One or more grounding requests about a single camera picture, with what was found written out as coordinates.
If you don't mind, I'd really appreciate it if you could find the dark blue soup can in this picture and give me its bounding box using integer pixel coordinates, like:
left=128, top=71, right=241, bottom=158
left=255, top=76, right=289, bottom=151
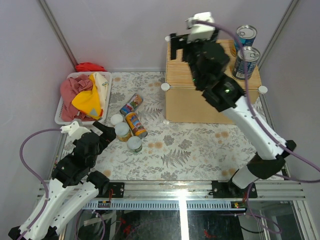
left=231, top=46, right=261, bottom=80

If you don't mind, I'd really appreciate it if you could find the light blue Progresso soup can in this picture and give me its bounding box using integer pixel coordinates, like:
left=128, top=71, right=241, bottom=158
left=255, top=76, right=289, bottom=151
left=231, top=25, right=258, bottom=57

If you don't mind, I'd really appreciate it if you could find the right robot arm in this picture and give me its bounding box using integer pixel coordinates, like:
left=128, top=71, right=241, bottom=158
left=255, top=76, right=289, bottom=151
left=169, top=30, right=297, bottom=198

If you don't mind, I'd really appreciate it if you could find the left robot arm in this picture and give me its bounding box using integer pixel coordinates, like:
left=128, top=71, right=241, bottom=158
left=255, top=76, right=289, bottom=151
left=8, top=120, right=116, bottom=240

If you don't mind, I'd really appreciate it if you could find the orange can clear lid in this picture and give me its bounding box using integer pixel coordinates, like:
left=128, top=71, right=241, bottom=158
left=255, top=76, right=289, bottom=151
left=114, top=122, right=132, bottom=142

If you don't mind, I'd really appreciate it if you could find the yellow can white lid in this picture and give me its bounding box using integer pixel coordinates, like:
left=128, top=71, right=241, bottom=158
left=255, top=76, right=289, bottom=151
left=110, top=114, right=124, bottom=126

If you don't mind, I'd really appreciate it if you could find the green can clear lid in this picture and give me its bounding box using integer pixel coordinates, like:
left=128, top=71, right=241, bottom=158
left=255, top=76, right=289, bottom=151
left=127, top=136, right=142, bottom=153

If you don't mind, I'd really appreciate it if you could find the yellow cloth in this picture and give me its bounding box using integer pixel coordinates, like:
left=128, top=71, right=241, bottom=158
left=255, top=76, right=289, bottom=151
left=71, top=73, right=104, bottom=120

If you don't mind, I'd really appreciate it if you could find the blue mixed bean can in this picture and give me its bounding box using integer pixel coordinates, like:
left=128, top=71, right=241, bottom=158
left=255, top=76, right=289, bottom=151
left=119, top=93, right=144, bottom=116

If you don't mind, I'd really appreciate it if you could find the white plastic basket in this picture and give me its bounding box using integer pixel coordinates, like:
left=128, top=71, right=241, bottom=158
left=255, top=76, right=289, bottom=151
left=54, top=71, right=112, bottom=125

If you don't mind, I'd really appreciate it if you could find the cream patterned cloth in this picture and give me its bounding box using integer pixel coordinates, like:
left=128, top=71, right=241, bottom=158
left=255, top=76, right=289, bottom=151
left=93, top=72, right=109, bottom=110

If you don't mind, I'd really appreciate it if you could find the pink cloth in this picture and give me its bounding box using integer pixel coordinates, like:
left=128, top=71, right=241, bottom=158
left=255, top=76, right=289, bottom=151
left=60, top=74, right=94, bottom=122

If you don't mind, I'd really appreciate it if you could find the red cloth behind basket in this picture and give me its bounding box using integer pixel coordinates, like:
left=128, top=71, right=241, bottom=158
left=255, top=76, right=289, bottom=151
left=75, top=62, right=107, bottom=72

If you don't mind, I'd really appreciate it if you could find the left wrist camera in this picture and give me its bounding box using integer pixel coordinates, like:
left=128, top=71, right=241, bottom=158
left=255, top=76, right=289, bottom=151
left=60, top=121, right=91, bottom=140

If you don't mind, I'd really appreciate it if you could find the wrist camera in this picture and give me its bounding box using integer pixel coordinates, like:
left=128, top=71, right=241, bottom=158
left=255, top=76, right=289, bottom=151
left=60, top=121, right=91, bottom=140
left=185, top=12, right=215, bottom=44

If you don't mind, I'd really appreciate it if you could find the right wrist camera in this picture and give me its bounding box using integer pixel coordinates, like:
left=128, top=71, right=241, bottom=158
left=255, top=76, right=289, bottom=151
left=185, top=12, right=215, bottom=44

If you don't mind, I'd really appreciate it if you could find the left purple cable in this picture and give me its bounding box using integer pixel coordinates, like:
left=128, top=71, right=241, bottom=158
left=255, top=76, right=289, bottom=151
left=19, top=128, right=62, bottom=226

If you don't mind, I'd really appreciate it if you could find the aluminium rail frame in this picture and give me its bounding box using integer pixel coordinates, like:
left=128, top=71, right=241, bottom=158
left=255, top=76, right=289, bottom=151
left=37, top=178, right=307, bottom=211

